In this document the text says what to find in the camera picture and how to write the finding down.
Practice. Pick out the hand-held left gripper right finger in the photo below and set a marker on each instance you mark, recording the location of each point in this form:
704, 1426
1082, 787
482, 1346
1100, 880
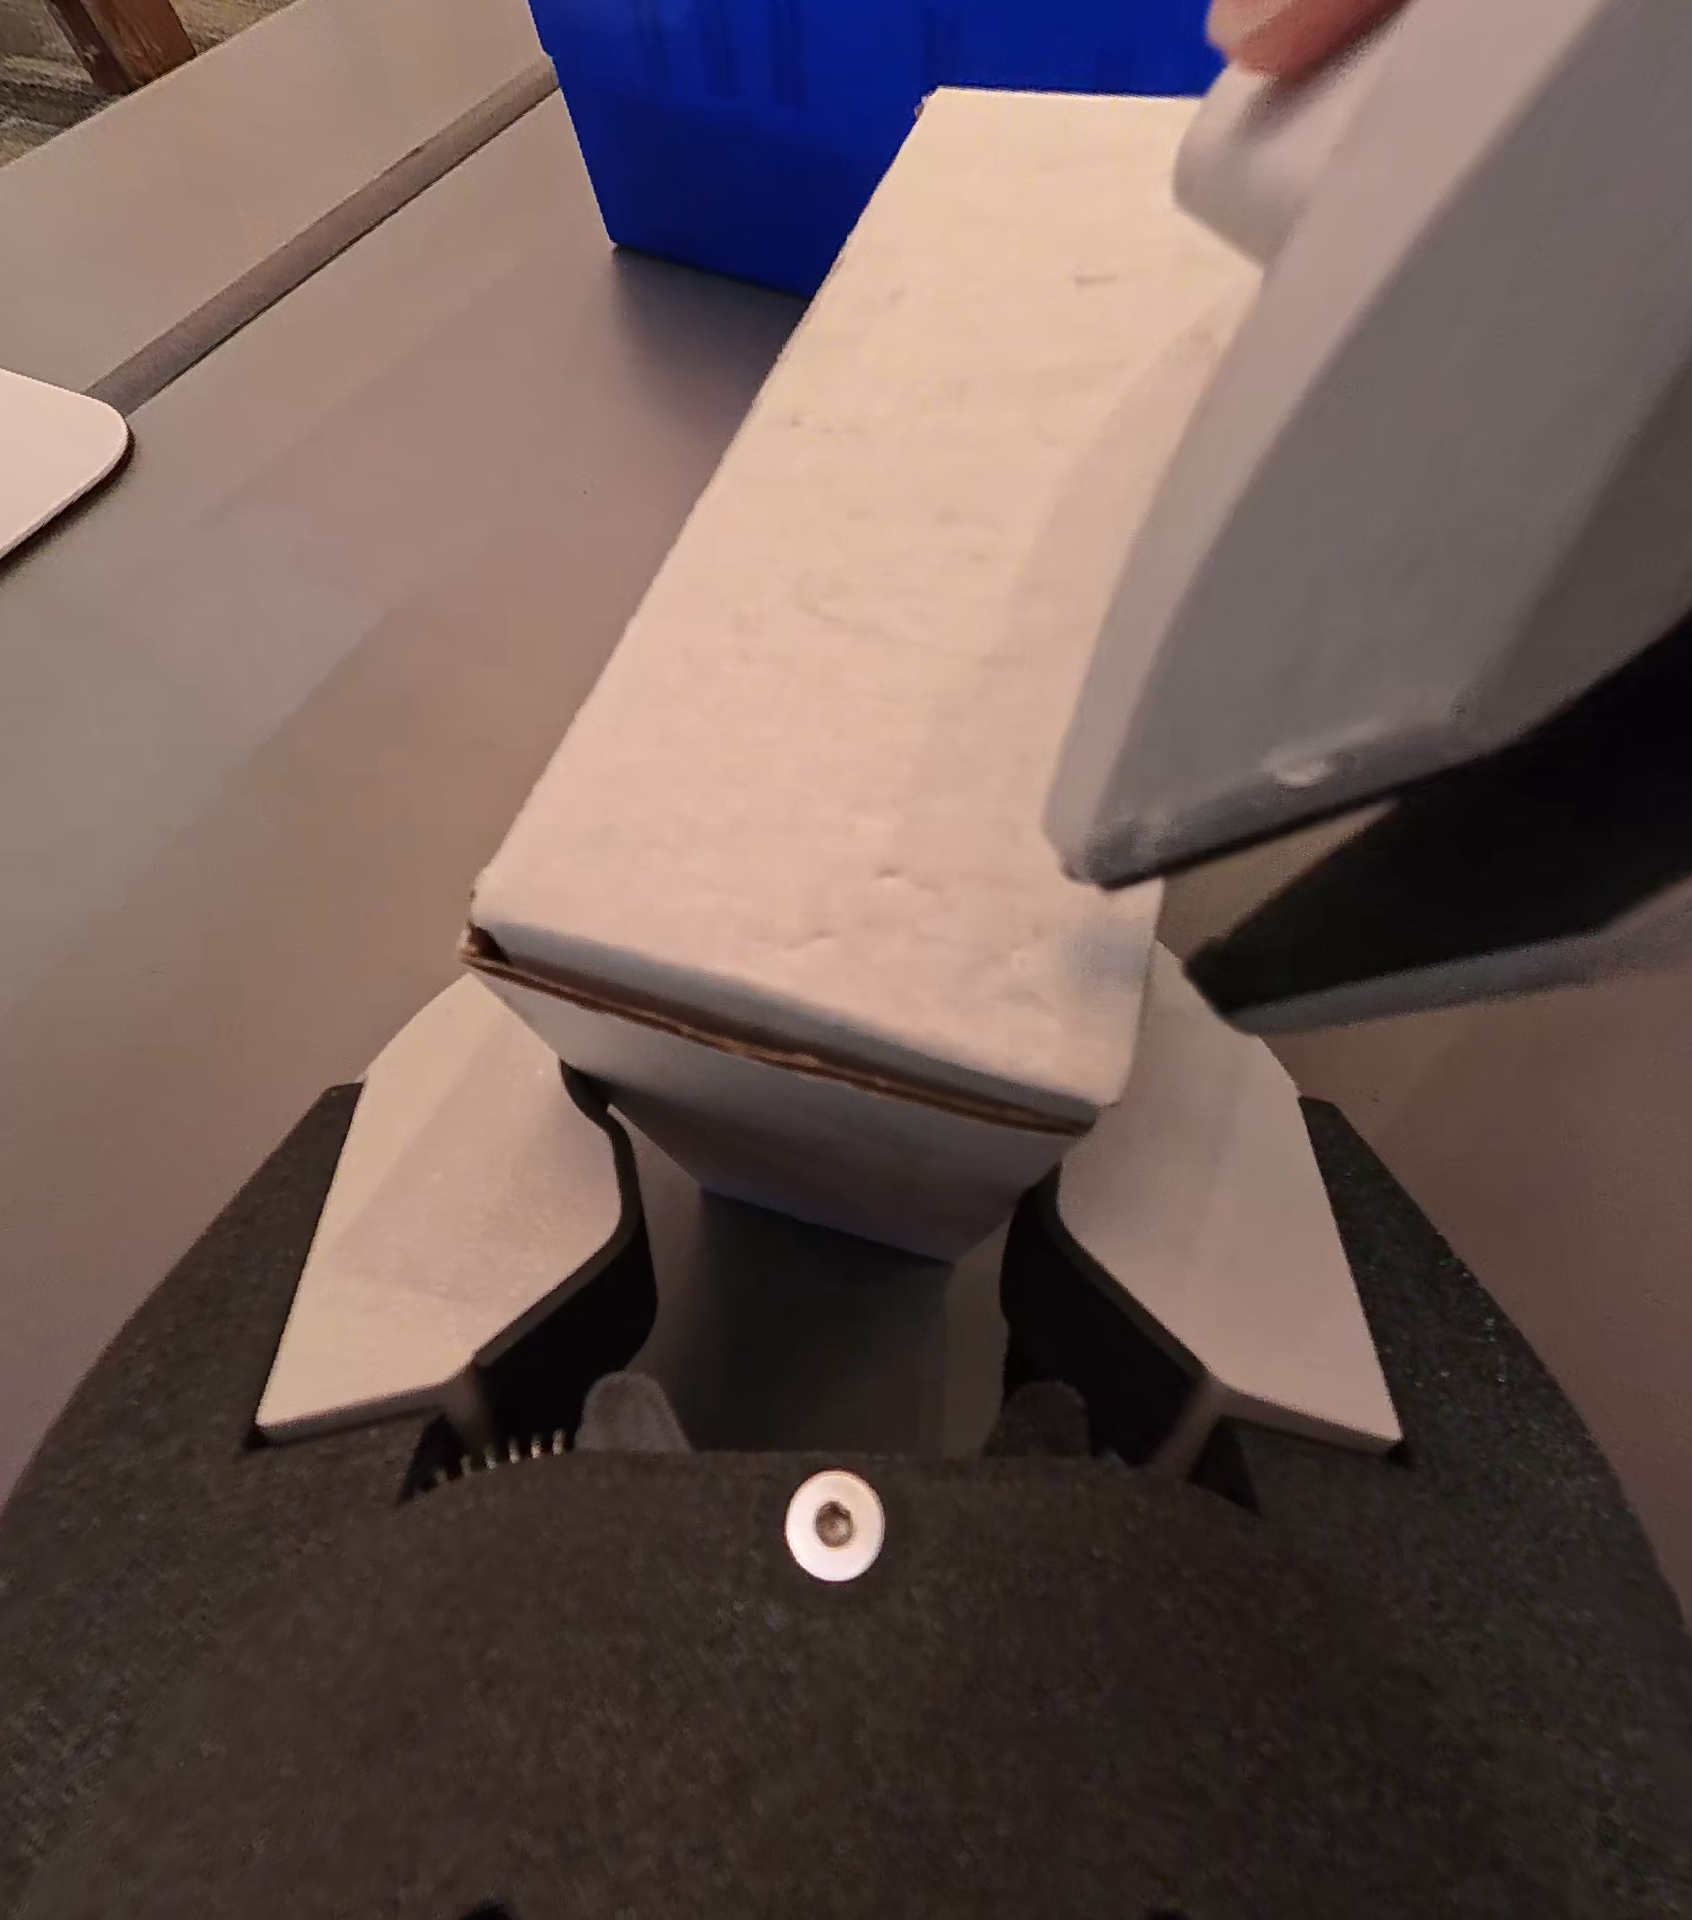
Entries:
1220, 1244

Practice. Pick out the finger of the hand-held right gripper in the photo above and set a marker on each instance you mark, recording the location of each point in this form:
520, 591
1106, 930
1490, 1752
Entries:
1537, 854
1460, 420

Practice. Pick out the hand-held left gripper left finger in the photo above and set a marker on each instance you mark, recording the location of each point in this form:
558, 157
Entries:
441, 1244

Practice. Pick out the blue plastic bin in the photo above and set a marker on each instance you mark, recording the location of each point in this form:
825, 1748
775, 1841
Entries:
726, 135

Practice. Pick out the white cardboard mailer box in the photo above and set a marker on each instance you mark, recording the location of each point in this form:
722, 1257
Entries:
861, 674

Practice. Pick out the person's right hand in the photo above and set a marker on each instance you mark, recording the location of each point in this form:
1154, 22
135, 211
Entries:
1305, 30

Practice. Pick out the wooden furniture leg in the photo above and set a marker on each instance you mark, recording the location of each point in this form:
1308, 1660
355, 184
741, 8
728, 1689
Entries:
127, 33

